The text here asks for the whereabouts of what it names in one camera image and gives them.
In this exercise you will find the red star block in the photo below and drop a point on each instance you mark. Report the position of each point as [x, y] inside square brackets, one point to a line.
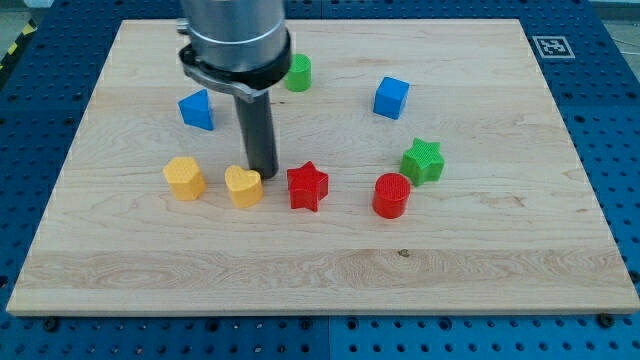
[307, 186]

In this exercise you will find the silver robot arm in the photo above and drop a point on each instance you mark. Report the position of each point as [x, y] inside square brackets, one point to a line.
[237, 47]

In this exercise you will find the green star block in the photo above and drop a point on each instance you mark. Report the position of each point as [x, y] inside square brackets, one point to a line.
[422, 162]

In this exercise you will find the red cylinder block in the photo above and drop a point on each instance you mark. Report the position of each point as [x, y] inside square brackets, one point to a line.
[391, 194]

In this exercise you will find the yellow heart block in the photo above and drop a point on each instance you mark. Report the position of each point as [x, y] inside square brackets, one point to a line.
[244, 186]

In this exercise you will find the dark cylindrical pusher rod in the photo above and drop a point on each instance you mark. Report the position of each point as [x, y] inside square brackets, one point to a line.
[256, 124]

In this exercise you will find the wooden board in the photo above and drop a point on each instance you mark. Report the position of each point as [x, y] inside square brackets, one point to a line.
[511, 227]

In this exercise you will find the green cylinder block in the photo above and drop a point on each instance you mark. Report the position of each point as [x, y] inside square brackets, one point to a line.
[299, 76]

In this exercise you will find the blue cube block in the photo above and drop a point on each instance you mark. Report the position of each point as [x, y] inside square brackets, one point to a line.
[390, 98]

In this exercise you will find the yellow hexagon block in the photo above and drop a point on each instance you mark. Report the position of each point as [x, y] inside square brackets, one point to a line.
[185, 178]

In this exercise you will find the blue triangle block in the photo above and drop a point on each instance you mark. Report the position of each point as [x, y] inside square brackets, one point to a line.
[195, 110]

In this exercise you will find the white fiducial marker tag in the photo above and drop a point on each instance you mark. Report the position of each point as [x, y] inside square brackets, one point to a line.
[553, 47]

